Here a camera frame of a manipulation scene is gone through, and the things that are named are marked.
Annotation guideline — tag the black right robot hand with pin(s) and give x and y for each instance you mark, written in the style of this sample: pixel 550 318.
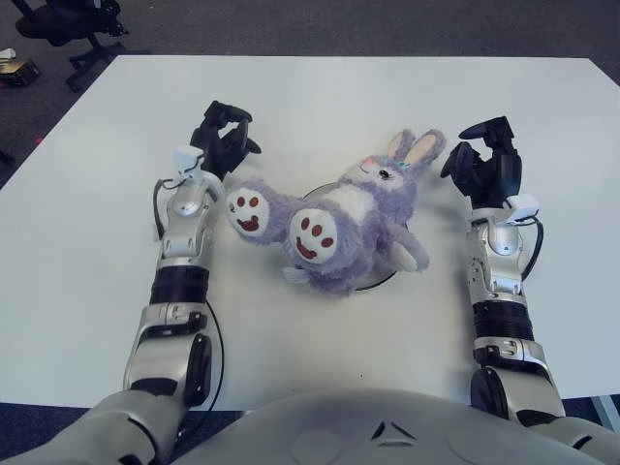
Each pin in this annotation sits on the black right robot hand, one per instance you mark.
pixel 489 174

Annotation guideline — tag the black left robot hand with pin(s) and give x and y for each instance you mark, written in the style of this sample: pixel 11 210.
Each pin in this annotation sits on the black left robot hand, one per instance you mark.
pixel 223 145

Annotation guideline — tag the purple plush bunny doll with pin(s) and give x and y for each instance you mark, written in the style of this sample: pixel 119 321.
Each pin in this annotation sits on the purple plush bunny doll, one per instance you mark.
pixel 349 218

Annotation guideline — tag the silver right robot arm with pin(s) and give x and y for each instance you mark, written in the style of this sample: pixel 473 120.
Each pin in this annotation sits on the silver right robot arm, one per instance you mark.
pixel 504 290

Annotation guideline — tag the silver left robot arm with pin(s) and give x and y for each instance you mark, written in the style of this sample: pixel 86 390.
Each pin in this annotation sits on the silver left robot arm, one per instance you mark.
pixel 179 271

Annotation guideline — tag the white plate with black rim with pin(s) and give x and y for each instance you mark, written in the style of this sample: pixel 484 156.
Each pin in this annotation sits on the white plate with black rim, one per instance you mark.
pixel 317 191

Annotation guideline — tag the black office chair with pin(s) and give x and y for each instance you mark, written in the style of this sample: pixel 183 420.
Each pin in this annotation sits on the black office chair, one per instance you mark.
pixel 48 26

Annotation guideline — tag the yellow and black box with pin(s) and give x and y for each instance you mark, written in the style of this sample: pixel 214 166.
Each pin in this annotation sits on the yellow and black box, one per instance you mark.
pixel 20 73

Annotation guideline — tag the small white object on floor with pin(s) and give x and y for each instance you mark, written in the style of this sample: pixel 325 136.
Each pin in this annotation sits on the small white object on floor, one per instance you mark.
pixel 7 53

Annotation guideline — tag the silver robot torso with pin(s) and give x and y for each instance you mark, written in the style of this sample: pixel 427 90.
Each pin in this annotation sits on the silver robot torso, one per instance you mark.
pixel 339 426

